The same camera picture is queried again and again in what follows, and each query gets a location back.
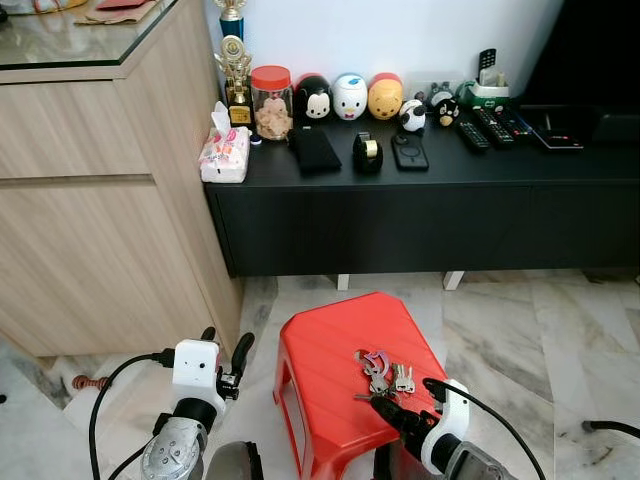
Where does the dark robot right leg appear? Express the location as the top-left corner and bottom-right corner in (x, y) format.
(373, 445), (426, 480)

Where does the grey robot left leg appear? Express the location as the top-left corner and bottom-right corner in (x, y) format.
(205, 441), (264, 480)

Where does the red plastic stool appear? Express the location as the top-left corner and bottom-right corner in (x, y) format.
(273, 291), (453, 480)

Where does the light wooden cabinet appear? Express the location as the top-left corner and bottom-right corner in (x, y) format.
(0, 0), (244, 359)

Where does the pink tissue pack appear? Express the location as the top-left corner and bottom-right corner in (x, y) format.
(198, 101), (251, 184)

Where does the black TV console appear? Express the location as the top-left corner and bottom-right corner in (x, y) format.
(205, 105), (640, 292)

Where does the black metal board stand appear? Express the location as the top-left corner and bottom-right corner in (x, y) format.
(583, 420), (640, 439)

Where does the black pouch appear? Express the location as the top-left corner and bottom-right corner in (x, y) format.
(289, 125), (343, 176)

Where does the black tape dispenser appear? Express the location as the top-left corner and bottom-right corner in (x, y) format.
(352, 130), (384, 173)

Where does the clear jar with red lid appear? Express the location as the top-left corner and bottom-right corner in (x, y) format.
(250, 65), (295, 142)

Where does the black phone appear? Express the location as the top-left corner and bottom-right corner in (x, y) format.
(391, 133), (430, 171)

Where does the black mouse plush toy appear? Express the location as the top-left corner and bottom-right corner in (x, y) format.
(293, 73), (334, 123)

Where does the small gold trophy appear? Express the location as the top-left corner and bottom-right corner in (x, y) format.
(213, 35), (253, 126)

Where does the white duck plush toy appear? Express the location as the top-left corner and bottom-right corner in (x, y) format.
(331, 73), (369, 122)

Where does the black remote control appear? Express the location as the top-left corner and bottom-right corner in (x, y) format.
(457, 118), (492, 153)
(492, 105), (534, 139)
(472, 106), (516, 148)

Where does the small panda figure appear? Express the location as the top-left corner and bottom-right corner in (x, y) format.
(399, 98), (428, 133)

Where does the yellow bear plush toy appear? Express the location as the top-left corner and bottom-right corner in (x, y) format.
(366, 72), (405, 121)

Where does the small black cartoon figure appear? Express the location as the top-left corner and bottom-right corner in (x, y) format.
(428, 88), (461, 127)

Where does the black set-top box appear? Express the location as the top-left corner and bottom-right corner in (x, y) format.
(517, 106), (586, 151)

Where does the blue and gold trophy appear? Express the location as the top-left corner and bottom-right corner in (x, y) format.
(215, 0), (248, 41)

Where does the green remote holder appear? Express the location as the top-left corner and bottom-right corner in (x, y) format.
(458, 80), (511, 111)

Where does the brown paper sheet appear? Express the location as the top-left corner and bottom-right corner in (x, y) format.
(75, 0), (161, 26)

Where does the black television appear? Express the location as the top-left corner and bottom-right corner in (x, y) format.
(515, 0), (640, 146)

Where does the small upright black remote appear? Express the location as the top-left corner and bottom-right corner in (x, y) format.
(478, 48), (498, 86)

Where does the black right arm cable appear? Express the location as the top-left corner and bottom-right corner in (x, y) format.
(422, 377), (548, 480)

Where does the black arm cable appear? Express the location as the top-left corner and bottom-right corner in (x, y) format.
(88, 348), (177, 480)
(422, 377), (548, 480)

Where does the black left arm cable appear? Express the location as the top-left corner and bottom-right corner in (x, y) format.
(88, 348), (177, 480)

